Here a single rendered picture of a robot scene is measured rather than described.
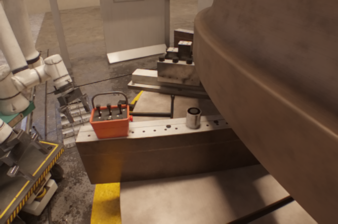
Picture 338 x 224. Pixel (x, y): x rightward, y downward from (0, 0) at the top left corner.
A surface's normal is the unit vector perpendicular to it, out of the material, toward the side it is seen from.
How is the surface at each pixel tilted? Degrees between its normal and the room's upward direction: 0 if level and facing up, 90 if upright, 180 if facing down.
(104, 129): 97
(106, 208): 0
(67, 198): 0
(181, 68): 90
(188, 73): 90
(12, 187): 0
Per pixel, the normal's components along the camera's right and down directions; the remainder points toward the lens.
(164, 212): 0.00, -0.85
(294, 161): -0.93, 0.19
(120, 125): 0.18, 0.61
